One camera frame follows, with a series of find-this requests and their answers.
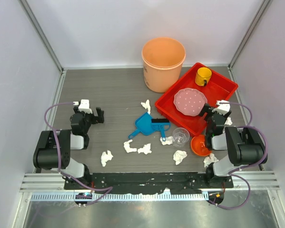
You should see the pink dotted plate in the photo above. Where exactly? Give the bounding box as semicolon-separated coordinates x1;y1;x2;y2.
173;88;207;116

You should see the clear plastic cup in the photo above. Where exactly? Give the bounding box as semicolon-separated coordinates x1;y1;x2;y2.
172;128;190;148

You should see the red plastic tray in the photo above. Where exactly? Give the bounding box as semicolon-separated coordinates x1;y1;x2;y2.
155;63;238;136

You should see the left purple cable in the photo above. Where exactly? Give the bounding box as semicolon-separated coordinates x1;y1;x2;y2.
44;102;113;205

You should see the blue hand brush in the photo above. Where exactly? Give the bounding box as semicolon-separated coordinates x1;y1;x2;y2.
151;118;171;142

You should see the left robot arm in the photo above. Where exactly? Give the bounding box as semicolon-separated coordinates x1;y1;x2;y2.
33;106;104;190

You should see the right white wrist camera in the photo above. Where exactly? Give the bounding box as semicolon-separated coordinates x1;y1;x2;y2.
215;100;230;115

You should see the curved paper scrap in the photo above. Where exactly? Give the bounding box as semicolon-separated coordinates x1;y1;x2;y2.
124;139;138;153

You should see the blue dustpan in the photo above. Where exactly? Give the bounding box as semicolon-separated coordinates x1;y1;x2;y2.
128;112;156;140

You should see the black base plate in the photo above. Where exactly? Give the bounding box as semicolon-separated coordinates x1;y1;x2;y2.
78;172;234;195

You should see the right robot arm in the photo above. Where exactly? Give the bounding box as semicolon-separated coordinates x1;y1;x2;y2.
191;100;268;188

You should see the yellow mug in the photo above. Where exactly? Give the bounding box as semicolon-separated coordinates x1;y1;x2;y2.
195;67;212;87

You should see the orange plastic bowl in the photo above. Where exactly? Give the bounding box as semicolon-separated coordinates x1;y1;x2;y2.
190;134;212;157

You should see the orange plastic bucket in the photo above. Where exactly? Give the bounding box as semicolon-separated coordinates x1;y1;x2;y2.
141;37;186;93

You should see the aluminium frame rail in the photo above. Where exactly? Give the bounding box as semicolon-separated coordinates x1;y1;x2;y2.
20;171;280;205

